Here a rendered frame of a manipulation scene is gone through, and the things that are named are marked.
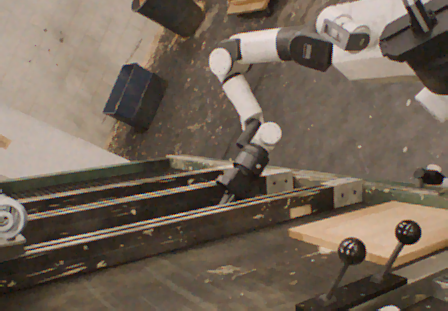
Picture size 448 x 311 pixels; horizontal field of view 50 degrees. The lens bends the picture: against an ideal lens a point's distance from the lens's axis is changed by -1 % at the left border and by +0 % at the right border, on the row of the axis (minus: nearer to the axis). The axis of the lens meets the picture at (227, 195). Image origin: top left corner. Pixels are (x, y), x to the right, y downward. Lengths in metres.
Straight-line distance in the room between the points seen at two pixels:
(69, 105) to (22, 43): 0.85
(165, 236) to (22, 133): 3.65
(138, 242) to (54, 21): 5.19
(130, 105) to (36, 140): 1.12
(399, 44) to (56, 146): 4.25
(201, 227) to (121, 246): 0.21
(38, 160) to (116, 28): 2.29
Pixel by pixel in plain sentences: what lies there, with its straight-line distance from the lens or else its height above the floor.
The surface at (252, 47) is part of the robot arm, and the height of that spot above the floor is 1.40.
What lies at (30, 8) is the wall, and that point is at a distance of 6.14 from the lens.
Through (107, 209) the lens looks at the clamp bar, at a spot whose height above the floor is 1.52.
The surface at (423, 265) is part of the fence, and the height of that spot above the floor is 1.28.
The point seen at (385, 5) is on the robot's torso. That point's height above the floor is 1.36.
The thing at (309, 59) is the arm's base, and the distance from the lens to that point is 1.31.
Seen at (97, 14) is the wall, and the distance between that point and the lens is 6.30.
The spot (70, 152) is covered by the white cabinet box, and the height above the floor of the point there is 0.76.
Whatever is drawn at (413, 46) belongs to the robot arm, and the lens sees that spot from 0.71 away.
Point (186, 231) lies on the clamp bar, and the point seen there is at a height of 1.45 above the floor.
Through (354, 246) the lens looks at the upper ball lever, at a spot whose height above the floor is 1.56.
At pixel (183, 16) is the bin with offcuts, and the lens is 5.48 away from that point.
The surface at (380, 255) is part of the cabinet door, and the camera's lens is 1.02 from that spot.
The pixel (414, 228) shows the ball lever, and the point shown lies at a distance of 0.74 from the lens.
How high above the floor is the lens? 2.06
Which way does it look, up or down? 34 degrees down
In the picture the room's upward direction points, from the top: 65 degrees counter-clockwise
